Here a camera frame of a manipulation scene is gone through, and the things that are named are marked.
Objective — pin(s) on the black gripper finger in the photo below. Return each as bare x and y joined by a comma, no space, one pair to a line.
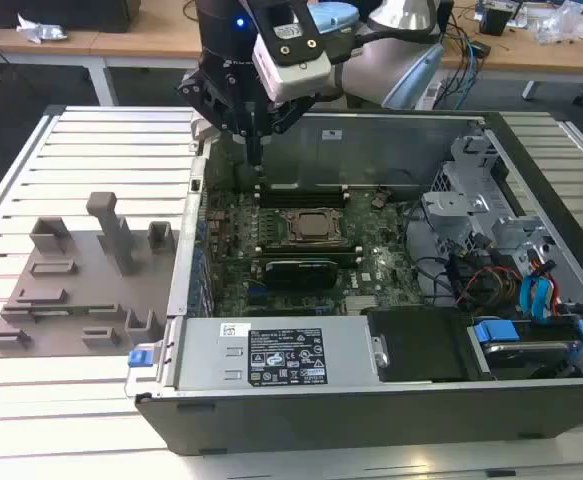
288,115
211,100

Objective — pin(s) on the green RAM stick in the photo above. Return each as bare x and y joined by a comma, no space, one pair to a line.
71,309

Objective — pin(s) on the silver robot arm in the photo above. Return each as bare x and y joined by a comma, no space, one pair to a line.
371,70

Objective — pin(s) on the wooden desk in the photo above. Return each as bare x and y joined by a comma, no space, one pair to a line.
546,55
146,30

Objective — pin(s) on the CPU with metal top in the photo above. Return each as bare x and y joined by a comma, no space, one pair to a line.
316,225

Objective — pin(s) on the white power strip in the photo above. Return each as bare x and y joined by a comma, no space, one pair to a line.
431,95

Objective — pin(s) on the black box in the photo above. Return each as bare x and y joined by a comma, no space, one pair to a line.
71,15

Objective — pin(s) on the black graphics card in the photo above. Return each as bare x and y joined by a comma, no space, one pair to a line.
301,272

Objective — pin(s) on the green motherboard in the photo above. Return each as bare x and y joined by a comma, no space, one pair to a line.
386,260

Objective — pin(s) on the crumpled white paper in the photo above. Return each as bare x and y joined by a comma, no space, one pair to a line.
41,29

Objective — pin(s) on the silver metal drive cage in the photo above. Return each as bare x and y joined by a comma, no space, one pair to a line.
451,205

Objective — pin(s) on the grey parts rack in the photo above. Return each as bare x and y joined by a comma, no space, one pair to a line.
86,280

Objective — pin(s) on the black cylindrical container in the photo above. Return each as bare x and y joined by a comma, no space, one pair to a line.
495,20

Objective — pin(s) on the silver power supply unit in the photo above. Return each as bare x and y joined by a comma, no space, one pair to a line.
206,360

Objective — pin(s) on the black plastic air shroud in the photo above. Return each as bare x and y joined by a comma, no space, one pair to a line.
421,345

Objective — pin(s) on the blue plastic case latch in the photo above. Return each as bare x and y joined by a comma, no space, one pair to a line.
139,358

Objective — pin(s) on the clear plastic bags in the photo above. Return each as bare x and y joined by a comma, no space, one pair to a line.
566,20

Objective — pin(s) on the hard disk in blue carrier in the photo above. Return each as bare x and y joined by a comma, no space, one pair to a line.
496,332

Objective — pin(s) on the black PC case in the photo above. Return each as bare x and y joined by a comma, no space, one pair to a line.
321,415

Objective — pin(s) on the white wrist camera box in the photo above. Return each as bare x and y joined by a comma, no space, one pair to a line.
296,75

